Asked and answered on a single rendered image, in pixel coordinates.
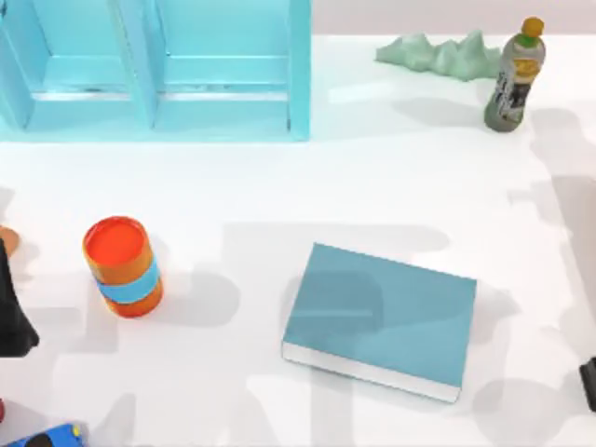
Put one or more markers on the teal blue book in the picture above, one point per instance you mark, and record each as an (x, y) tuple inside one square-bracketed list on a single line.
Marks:
[(382, 316)]

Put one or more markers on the light blue rack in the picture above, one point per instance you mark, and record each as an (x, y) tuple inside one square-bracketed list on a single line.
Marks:
[(139, 70)]

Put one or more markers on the orange can with blue band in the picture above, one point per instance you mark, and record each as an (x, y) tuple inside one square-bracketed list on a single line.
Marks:
[(123, 267)]

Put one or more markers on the grey bottle with orange cap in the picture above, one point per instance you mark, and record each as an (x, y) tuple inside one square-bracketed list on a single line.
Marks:
[(512, 84)]

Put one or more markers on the pale green crumpled cloth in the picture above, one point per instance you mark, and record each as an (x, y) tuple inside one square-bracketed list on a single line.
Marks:
[(442, 58)]

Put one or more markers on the blue toy car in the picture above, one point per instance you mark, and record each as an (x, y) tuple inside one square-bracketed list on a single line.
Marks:
[(46, 435)]

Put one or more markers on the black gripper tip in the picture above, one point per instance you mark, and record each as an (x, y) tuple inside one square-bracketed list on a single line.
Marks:
[(589, 379), (11, 312)]

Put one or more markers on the small orange round object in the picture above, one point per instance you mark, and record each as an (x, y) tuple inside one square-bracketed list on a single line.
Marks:
[(9, 238)]

